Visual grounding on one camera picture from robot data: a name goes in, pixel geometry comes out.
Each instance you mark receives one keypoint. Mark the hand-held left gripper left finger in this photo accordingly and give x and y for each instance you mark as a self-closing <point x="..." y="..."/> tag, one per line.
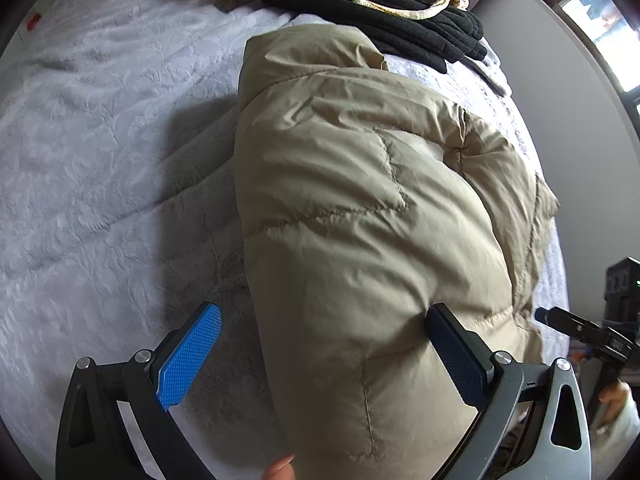
<point x="192" y="355"/>

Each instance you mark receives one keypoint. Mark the beige puffer jacket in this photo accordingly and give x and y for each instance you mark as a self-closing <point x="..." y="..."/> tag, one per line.
<point x="350" y="235"/>

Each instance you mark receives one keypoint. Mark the person's left hand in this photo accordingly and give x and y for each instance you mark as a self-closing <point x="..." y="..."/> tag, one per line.
<point x="280" y="467"/>

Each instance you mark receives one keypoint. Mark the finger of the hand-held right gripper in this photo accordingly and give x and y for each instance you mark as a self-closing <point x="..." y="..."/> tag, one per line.
<point x="565" y="320"/>

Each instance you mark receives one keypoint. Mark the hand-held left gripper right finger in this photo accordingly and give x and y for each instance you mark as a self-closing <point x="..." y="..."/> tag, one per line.
<point x="455" y="355"/>

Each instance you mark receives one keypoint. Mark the small red tag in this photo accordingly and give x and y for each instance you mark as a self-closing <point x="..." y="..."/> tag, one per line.
<point x="34" y="21"/>

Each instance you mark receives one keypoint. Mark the lavender plush blanket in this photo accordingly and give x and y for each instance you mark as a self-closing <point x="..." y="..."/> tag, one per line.
<point x="100" y="160"/>

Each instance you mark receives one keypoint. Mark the window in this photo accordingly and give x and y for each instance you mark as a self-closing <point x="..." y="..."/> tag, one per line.
<point x="590" y="15"/>

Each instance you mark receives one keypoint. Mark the black knit garment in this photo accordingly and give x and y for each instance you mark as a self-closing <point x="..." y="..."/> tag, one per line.
<point x="400" y="20"/>

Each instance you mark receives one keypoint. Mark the person's right hand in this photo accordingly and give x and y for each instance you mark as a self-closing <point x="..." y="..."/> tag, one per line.
<point x="615" y="400"/>

